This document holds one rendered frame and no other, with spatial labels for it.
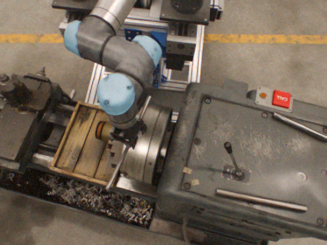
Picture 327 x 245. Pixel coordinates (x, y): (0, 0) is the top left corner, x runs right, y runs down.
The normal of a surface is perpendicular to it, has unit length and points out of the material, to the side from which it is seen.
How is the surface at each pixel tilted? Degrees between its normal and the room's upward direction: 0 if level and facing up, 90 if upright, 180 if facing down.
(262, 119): 0
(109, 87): 5
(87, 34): 11
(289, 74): 0
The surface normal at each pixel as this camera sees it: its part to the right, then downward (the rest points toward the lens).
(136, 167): -0.20, 0.54
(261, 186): 0.03, -0.36
